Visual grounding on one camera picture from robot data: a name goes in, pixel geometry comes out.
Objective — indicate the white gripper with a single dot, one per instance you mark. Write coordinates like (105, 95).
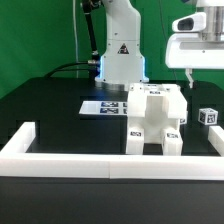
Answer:
(197, 43)

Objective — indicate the white tagged cube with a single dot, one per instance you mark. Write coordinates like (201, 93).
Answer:
(184, 120)
(207, 116)

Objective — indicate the white chair seat part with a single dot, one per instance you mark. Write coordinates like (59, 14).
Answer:
(155, 128)

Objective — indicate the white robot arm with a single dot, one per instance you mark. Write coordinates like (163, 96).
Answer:
(122, 63)

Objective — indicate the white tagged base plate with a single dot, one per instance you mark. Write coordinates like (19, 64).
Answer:
(113, 108)

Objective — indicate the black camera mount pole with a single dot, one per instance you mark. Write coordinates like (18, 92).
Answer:
(88, 6)

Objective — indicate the white U-shaped fence frame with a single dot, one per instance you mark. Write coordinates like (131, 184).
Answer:
(16, 161)

